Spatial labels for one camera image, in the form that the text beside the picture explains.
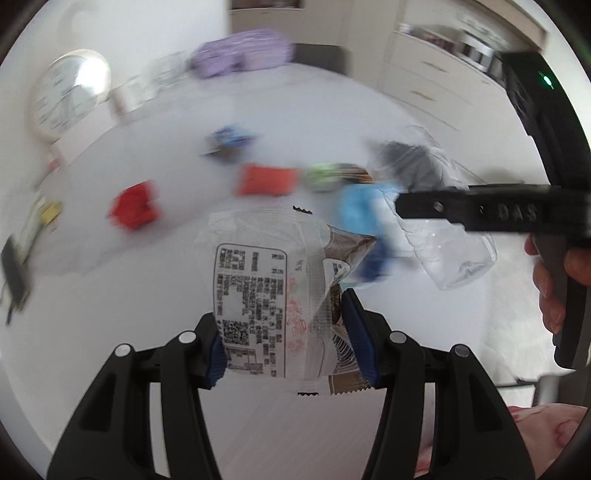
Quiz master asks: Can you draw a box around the clear plastic bottle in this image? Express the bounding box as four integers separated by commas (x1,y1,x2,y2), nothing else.
381,124,499,291

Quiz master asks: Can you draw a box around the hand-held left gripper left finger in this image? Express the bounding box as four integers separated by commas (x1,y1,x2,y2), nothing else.
46,313,228,480

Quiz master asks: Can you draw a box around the dark grey wrapper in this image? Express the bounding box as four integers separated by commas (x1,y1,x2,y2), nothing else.
376,140,446,191

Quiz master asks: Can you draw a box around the person's right hand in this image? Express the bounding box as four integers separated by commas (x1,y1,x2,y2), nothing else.
525,235,567,334

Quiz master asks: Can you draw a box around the clear printed snack wrapper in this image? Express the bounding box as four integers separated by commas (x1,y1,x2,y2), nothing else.
196,204,380,398

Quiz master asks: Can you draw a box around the purple bag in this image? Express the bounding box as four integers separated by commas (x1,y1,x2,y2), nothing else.
190,28,295,80

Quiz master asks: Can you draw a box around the silver kitchen appliance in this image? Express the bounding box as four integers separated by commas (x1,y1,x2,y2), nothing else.
455,30,505,75

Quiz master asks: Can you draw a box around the round white wall clock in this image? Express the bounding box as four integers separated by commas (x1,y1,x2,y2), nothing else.
29,48,112,145

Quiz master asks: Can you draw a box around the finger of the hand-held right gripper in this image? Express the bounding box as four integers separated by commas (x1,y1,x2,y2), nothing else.
396,186,472,230

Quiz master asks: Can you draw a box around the dark grey chair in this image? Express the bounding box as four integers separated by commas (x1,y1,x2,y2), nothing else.
294,43,354,75

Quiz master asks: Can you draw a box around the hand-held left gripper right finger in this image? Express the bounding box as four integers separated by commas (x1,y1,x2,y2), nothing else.
341,288,539,480

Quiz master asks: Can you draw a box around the green snack wrapper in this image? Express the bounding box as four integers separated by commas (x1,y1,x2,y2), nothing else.
301,161,372,192

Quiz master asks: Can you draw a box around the pink patterned clothing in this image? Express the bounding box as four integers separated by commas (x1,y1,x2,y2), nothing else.
414,403,588,480

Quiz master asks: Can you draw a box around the blue snack wrapper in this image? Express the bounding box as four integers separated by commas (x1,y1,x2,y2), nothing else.
203,124,258,161

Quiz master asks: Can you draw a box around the black flat device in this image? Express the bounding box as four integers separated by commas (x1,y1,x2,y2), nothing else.
0,236,34,315

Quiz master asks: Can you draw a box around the red snack wrapper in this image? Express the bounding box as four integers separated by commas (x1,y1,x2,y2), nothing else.
237,163,302,198

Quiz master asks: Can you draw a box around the blue face mask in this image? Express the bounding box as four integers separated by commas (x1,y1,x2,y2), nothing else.
338,184,395,283

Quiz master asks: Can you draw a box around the cream drawer cabinet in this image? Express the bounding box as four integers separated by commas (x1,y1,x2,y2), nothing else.
381,28,525,139

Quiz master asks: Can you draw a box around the small yellow tag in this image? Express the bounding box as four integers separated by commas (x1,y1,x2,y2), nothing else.
39,200,64,225

